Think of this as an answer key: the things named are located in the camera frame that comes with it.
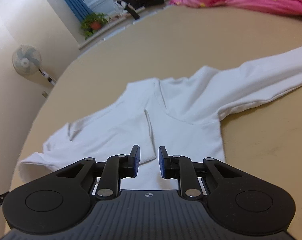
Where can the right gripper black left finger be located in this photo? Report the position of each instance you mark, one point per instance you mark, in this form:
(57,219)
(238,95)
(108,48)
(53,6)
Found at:
(106,176)

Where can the white standing fan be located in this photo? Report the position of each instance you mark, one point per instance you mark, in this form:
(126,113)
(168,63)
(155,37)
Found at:
(27,60)

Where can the wall socket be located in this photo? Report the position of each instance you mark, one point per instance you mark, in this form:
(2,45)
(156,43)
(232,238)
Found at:
(44,94)

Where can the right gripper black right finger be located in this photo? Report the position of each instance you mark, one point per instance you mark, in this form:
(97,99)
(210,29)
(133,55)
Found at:
(195,180)

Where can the potted green plant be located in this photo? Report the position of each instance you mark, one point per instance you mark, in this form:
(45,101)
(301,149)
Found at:
(93,23)

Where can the white long-sleeve shirt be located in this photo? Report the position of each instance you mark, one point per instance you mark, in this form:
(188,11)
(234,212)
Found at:
(183,115)

